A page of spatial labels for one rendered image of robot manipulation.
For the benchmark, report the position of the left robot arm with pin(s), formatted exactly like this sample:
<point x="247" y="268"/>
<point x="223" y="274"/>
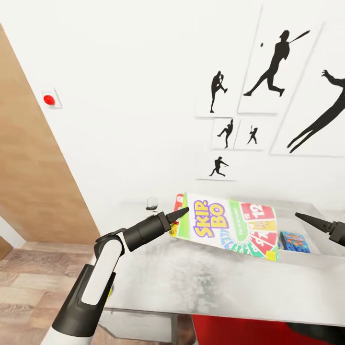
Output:
<point x="77" y="320"/>

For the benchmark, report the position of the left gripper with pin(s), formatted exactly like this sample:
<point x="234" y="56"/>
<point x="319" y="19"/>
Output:
<point x="156" y="225"/>

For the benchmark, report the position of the desk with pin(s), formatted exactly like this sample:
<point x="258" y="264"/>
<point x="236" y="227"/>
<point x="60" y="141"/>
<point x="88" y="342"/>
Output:
<point x="168" y="276"/>

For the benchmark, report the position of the toy box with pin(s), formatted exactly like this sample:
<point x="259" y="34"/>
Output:
<point x="324" y="253"/>

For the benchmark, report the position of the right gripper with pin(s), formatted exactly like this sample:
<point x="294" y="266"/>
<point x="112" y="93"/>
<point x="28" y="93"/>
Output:
<point x="335" y="229"/>

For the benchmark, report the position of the electric switch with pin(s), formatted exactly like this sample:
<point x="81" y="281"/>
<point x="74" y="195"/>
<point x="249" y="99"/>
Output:
<point x="49" y="97"/>

